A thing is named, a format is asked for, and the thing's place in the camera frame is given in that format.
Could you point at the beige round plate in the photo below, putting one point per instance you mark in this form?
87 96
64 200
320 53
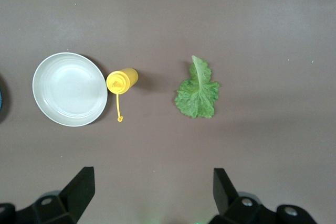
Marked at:
69 90

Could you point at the green lettuce leaf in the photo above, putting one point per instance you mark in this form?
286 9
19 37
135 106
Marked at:
197 95

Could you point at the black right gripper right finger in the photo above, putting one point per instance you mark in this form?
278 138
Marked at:
224 192

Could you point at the yellow squeeze bottle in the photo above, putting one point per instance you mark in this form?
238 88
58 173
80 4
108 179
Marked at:
123 81

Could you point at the blue round plate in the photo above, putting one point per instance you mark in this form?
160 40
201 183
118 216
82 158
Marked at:
0 98

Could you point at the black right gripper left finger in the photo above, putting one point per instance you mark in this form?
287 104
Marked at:
81 190

